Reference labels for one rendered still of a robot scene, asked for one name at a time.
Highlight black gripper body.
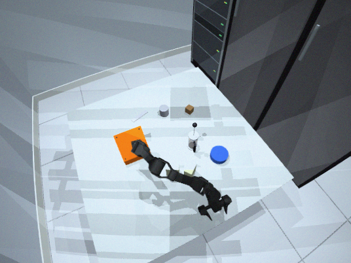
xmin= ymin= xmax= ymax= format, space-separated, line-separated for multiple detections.
xmin=198 ymin=195 xmax=232 ymax=215

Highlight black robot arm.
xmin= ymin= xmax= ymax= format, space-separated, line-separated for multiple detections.
xmin=131 ymin=139 xmax=224 ymax=213

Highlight grey cylinder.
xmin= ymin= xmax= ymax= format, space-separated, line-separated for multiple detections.
xmin=159 ymin=105 xmax=169 ymax=117

